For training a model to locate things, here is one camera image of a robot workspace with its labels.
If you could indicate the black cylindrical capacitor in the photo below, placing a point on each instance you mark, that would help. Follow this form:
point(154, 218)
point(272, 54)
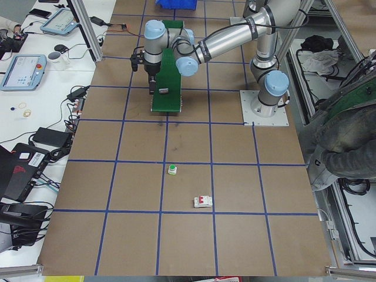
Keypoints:
point(163, 91)

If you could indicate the blue plastic bin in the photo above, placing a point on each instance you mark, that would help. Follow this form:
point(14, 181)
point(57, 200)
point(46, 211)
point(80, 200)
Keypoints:
point(177, 4)

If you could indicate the black laptop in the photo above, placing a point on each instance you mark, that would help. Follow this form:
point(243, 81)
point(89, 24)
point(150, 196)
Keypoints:
point(19, 170)

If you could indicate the person in green shirt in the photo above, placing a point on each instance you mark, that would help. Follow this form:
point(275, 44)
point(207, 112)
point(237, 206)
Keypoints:
point(339, 141)

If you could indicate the teach pendant tablet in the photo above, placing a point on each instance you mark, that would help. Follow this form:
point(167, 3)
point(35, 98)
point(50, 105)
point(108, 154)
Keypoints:
point(61, 22)
point(24, 72)

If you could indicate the white red circuit breaker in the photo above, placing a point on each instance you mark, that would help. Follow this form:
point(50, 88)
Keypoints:
point(202, 201)

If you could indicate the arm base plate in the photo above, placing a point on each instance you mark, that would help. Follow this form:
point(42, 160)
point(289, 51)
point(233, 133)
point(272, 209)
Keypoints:
point(257, 114)
point(236, 20)

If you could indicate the black power adapter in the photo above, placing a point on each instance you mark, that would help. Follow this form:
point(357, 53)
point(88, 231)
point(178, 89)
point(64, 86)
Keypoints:
point(52, 137)

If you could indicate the green conveyor belt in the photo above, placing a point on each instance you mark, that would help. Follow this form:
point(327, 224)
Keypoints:
point(169, 76)

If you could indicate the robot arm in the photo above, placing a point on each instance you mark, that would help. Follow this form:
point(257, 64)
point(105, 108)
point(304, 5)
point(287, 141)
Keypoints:
point(259, 25)

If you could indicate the aluminium frame post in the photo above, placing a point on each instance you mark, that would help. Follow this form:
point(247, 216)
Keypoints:
point(79, 12)

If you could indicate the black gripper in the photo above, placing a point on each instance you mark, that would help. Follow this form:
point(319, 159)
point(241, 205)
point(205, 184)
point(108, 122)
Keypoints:
point(150, 69)

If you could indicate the white mug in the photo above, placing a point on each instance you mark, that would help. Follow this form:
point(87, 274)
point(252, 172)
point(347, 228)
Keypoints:
point(58, 61)

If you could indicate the green push button switch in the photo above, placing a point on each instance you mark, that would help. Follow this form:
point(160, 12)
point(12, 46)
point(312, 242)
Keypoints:
point(172, 169)

